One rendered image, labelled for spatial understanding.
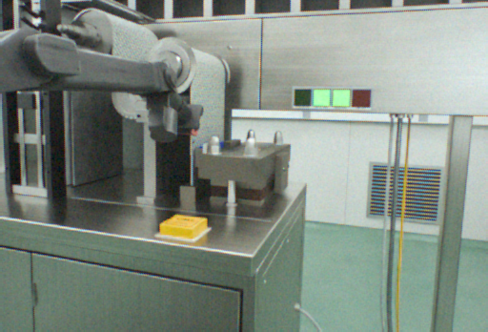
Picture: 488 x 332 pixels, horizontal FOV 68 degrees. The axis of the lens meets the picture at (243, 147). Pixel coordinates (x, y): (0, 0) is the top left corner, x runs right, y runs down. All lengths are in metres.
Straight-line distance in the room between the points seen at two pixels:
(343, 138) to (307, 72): 2.36
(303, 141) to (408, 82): 2.45
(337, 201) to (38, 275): 3.01
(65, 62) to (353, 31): 0.93
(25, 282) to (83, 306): 0.16
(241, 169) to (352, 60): 0.53
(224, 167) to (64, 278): 0.43
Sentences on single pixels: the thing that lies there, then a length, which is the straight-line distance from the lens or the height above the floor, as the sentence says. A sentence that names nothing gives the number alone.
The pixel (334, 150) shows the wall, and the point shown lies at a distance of 3.55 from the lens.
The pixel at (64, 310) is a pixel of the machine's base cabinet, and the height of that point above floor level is 0.70.
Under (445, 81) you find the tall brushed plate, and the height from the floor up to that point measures 1.24.
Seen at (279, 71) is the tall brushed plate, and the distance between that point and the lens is 1.23.
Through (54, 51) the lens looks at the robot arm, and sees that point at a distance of 0.44.
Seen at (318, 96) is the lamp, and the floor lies 1.19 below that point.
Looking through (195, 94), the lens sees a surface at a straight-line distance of 0.98.
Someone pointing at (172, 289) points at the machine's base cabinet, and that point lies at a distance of 0.77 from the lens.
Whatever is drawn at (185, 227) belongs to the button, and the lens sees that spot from 0.71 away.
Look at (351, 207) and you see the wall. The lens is 3.64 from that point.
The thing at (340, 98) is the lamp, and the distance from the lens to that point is 1.19.
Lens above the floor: 1.15
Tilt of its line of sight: 6 degrees down
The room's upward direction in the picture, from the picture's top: 1 degrees clockwise
